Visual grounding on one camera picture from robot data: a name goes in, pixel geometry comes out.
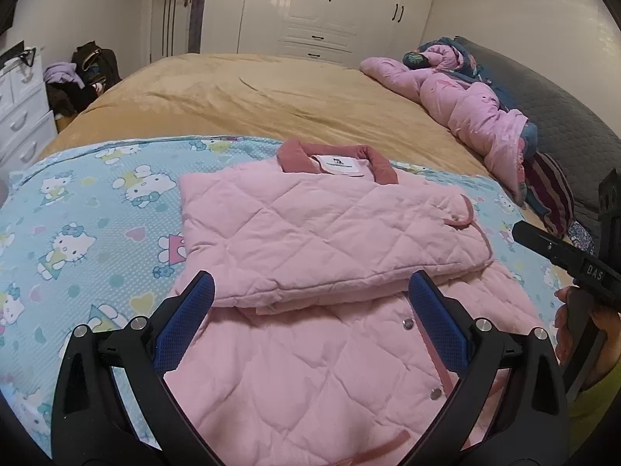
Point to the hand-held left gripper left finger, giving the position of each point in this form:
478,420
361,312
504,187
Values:
187,320

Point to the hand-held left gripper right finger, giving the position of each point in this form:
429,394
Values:
436,320

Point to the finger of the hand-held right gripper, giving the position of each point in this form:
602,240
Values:
610,213
543,245

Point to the pink quilted jacket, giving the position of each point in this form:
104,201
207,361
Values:
315,223

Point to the person's right forearm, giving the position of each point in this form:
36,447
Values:
599,398

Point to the purple clothes pile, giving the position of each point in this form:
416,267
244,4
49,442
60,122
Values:
63,73

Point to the black clothes hanger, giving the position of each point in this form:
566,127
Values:
28,56

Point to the person's right hand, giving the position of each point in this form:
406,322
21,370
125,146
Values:
563,330

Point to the blue patterned cloth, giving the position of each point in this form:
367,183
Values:
581,238

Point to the dark striped pillow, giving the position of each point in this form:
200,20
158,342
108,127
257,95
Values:
550,194

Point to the grey quilted headboard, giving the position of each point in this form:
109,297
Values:
558,107

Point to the blue cartoon printed blanket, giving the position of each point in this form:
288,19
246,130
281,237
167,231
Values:
97,213

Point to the pink floral duvet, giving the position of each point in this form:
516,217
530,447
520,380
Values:
461,107

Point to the tan bed cover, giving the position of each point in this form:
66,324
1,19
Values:
267,92

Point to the white drawer chest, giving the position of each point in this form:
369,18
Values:
19,111

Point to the black backpack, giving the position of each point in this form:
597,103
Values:
99,63

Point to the white door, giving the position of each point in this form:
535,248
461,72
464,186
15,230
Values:
170,19

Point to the white wardrobe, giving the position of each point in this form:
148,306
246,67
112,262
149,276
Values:
315,5

